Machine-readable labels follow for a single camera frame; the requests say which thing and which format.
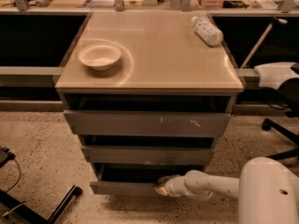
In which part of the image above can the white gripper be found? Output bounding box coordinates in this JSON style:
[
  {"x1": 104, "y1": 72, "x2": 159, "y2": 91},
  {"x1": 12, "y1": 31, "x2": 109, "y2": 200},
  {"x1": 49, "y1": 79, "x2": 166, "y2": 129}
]
[{"x1": 154, "y1": 175, "x2": 193, "y2": 197}]

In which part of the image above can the grey bottom drawer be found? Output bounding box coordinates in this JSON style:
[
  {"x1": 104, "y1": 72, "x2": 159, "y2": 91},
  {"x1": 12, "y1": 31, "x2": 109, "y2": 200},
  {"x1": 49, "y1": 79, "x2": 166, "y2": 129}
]
[{"x1": 90, "y1": 163, "x2": 204, "y2": 196}]

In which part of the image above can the grey drawer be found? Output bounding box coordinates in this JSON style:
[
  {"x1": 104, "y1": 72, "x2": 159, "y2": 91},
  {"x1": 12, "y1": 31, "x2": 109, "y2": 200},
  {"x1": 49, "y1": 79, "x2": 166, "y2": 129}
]
[
  {"x1": 81, "y1": 146, "x2": 212, "y2": 165},
  {"x1": 64, "y1": 110, "x2": 231, "y2": 137},
  {"x1": 90, "y1": 163, "x2": 204, "y2": 196}
]

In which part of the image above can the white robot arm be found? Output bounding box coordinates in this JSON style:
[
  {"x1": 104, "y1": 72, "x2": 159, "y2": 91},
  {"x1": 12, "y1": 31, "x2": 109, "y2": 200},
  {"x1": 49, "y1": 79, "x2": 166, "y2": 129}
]
[{"x1": 155, "y1": 157, "x2": 299, "y2": 224}]

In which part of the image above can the grey middle drawer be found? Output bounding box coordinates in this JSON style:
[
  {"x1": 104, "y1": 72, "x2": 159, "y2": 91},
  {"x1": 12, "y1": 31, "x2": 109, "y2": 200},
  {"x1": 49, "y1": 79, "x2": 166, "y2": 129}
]
[{"x1": 81, "y1": 146, "x2": 212, "y2": 165}]

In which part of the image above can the grey drawer cabinet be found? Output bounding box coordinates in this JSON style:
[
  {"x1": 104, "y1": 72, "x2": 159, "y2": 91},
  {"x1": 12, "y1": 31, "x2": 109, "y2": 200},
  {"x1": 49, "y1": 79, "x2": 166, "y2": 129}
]
[{"x1": 53, "y1": 9, "x2": 247, "y2": 173}]

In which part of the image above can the grey top drawer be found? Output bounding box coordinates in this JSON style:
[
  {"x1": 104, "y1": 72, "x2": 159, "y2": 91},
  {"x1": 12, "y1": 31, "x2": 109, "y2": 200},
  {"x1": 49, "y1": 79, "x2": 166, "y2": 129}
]
[{"x1": 64, "y1": 110, "x2": 231, "y2": 137}]

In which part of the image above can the white paper bowl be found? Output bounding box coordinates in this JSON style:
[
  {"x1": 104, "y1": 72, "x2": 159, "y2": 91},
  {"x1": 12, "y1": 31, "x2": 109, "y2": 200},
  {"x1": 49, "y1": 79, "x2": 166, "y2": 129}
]
[{"x1": 78, "y1": 43, "x2": 121, "y2": 71}]

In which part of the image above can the black metal stand base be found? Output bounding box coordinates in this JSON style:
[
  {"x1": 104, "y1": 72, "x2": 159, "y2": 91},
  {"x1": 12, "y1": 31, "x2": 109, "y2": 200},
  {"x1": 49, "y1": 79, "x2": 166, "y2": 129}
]
[{"x1": 0, "y1": 186, "x2": 83, "y2": 224}]

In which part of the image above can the clear plastic water bottle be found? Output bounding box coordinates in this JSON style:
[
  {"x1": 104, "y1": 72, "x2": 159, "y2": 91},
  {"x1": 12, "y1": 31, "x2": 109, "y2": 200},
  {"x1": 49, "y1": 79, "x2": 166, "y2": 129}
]
[{"x1": 192, "y1": 17, "x2": 223, "y2": 47}]

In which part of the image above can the black cable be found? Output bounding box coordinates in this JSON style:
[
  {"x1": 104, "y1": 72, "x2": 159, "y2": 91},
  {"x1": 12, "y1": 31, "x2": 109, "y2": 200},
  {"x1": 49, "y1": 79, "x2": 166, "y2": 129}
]
[{"x1": 0, "y1": 147, "x2": 22, "y2": 194}]

